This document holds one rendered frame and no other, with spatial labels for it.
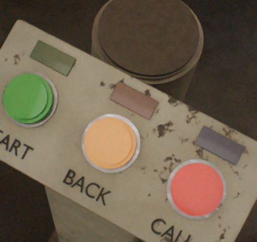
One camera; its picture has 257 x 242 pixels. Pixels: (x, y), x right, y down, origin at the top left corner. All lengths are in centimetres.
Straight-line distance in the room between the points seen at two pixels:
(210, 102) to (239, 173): 72
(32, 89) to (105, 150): 8
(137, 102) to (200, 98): 72
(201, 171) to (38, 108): 13
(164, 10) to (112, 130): 21
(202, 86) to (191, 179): 75
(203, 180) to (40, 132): 13
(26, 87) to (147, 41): 18
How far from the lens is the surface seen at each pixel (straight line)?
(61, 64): 42
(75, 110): 42
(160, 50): 55
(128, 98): 41
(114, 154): 40
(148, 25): 56
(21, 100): 42
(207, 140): 41
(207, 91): 113
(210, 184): 40
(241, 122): 112
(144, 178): 41
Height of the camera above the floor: 98
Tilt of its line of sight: 65 degrees down
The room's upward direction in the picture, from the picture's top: 11 degrees clockwise
